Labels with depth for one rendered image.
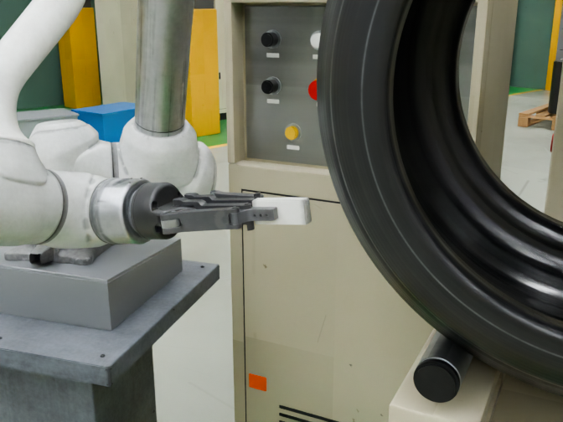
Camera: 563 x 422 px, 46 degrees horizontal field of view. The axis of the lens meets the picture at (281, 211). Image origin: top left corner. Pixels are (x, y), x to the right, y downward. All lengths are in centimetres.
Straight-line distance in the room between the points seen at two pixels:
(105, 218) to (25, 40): 25
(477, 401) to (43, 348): 83
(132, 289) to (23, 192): 58
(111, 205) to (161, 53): 45
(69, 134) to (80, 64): 726
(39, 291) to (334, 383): 69
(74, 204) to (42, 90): 812
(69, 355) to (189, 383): 115
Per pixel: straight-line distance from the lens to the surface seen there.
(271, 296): 157
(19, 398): 156
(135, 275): 138
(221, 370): 244
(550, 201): 97
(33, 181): 85
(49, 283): 136
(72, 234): 91
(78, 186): 91
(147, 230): 87
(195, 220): 80
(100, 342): 129
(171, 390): 235
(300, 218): 77
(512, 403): 85
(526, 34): 1113
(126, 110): 630
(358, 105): 60
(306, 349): 159
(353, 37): 60
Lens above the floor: 125
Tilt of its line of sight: 17 degrees down
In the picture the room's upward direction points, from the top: straight up
